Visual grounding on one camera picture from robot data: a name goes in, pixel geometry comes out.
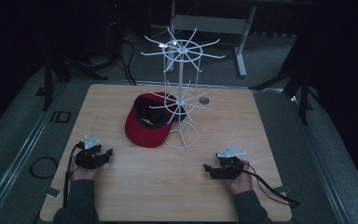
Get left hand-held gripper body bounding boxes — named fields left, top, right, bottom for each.
left=75, top=134, right=107, bottom=170

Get white metal desk frame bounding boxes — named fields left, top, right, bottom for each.
left=151, top=0, right=311, bottom=78

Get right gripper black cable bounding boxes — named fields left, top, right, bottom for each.
left=241, top=161, right=301, bottom=208

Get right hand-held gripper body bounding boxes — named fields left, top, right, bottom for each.
left=210, top=145, right=248, bottom=180

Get person's left hand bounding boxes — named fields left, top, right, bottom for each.
left=69, top=153, right=104, bottom=182

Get black floor cables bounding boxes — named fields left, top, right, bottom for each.
left=117, top=36, right=138, bottom=87

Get person's right hand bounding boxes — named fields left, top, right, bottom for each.
left=221, top=160, right=254, bottom=196

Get black rectangular floor frame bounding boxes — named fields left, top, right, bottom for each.
left=49, top=110, right=73, bottom=124

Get white wire hat rack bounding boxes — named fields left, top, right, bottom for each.
left=140, top=26, right=227, bottom=150

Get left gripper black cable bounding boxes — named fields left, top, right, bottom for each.
left=62, top=141, right=86, bottom=209

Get black cable loop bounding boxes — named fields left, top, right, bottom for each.
left=29, top=156, right=60, bottom=180

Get black tripod stand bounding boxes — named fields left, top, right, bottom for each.
left=250, top=46, right=324, bottom=126
left=42, top=46, right=122, bottom=112

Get red baseball cap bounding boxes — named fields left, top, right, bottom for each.
left=124, top=91, right=188, bottom=148

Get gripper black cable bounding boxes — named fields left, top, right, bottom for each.
left=241, top=161, right=301, bottom=208
left=62, top=141, right=86, bottom=209

